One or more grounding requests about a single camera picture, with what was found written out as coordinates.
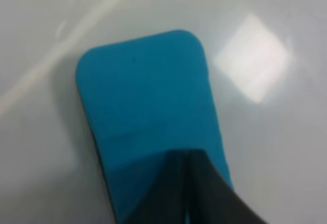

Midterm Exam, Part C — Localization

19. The white whiteboard with aluminium frame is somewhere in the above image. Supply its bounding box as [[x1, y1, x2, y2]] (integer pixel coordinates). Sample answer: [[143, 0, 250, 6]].
[[1, 0, 326, 223]]

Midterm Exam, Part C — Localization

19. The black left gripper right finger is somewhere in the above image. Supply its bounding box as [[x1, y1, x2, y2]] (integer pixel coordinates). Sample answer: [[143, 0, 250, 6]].
[[187, 150, 265, 223]]

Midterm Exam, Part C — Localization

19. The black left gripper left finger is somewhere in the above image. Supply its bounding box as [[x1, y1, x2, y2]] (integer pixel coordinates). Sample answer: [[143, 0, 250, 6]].
[[125, 150, 186, 223]]

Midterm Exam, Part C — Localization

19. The blue whiteboard eraser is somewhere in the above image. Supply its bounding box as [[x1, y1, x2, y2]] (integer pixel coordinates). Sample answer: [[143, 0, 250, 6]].
[[76, 30, 231, 223]]

